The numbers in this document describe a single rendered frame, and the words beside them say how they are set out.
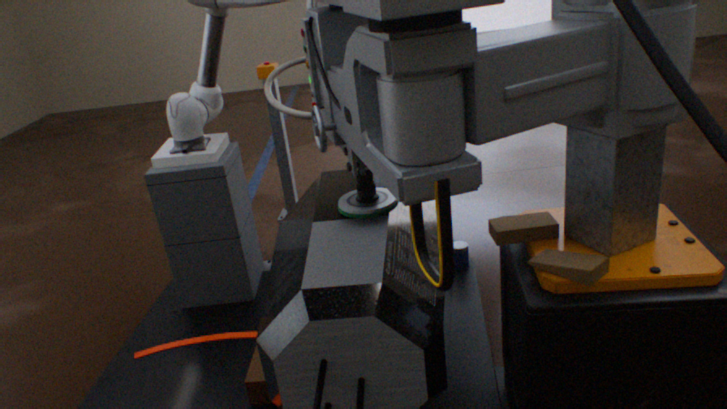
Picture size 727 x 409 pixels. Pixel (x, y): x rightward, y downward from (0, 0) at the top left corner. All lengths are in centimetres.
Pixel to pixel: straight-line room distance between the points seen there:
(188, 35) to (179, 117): 613
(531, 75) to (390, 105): 34
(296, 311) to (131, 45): 796
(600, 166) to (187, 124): 202
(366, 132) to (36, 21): 862
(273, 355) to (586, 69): 114
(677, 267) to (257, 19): 772
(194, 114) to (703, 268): 230
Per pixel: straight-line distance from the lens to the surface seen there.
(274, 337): 175
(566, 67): 147
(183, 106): 302
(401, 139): 125
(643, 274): 175
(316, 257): 184
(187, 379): 282
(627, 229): 182
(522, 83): 136
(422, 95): 121
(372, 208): 199
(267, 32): 888
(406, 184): 124
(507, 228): 185
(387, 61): 118
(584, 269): 165
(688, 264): 183
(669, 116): 171
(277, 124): 397
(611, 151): 169
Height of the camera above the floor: 166
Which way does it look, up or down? 23 degrees down
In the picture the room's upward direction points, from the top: 7 degrees counter-clockwise
